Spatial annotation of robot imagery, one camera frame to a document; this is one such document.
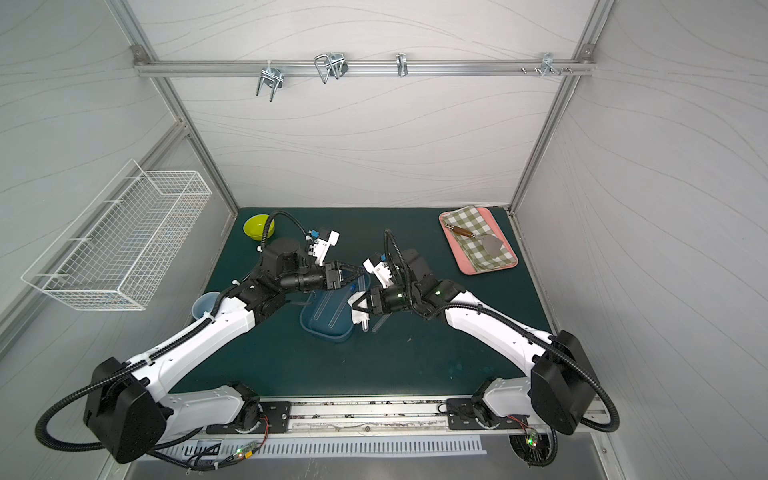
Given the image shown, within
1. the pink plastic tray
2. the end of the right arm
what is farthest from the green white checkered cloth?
the end of the right arm

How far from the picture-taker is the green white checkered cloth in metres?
1.06

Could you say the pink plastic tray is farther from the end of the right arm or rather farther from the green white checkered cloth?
the end of the right arm

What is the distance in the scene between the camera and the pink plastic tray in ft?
3.40

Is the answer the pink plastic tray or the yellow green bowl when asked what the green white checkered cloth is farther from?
the yellow green bowl
